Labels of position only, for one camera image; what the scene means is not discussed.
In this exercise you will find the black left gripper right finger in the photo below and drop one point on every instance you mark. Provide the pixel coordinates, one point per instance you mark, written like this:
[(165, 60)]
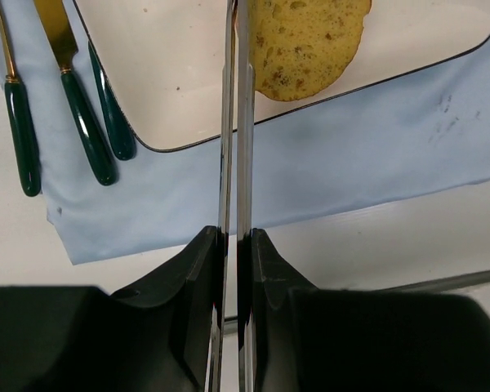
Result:
[(312, 339)]

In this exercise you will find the gold fork green handle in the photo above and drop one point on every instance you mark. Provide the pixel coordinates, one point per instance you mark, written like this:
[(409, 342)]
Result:
[(20, 119)]

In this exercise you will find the steel tongs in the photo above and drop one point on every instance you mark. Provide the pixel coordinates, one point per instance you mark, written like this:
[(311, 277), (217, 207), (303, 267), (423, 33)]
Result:
[(235, 191)]

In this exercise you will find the light blue cloth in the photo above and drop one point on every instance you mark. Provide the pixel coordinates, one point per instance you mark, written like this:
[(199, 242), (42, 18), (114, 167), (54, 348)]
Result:
[(419, 134)]

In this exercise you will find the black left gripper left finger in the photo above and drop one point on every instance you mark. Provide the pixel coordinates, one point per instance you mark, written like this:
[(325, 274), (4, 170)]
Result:
[(151, 335)]

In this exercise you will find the toasted bread slice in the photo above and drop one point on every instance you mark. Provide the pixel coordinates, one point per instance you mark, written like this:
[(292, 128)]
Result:
[(300, 48)]

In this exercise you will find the gold knife green handle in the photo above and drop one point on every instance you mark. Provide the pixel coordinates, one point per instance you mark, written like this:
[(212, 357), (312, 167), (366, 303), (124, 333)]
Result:
[(55, 23)]

